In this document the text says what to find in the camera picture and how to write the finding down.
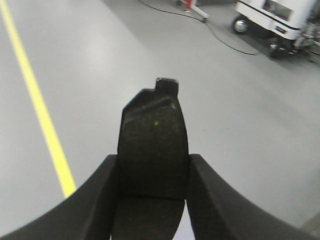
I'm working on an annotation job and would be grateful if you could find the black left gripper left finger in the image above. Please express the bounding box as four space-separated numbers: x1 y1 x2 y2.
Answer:
1 155 119 240

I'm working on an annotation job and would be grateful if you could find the yellow floor tape line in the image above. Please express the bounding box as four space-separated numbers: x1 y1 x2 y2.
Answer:
0 0 77 198

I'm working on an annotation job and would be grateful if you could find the black floor cable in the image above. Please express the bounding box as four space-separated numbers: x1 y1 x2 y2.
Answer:
137 0 260 56

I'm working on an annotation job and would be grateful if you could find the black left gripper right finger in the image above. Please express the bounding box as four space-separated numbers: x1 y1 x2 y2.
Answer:
186 154 316 240

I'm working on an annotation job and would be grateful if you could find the white wheeled machine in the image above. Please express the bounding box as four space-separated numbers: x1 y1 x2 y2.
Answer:
232 0 320 62

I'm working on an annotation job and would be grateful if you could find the brake pad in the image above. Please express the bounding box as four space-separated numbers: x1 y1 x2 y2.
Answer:
111 78 190 240

